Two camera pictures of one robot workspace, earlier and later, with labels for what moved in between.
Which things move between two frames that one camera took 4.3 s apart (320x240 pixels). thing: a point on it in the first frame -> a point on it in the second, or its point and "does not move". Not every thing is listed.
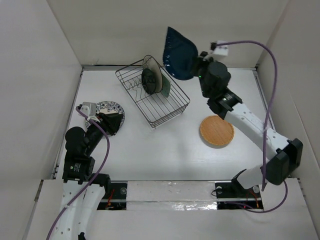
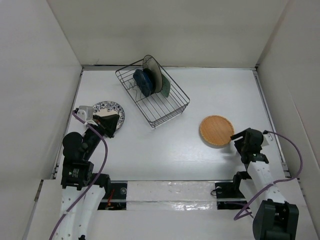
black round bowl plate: x=148 y=81 does not move
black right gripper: x=202 y=60 -> x=237 y=143
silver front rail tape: x=172 y=196 does not move
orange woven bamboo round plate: x=216 y=131 does not move
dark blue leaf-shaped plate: x=180 y=56 -> x=143 y=82
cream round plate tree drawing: x=149 y=62 does not move
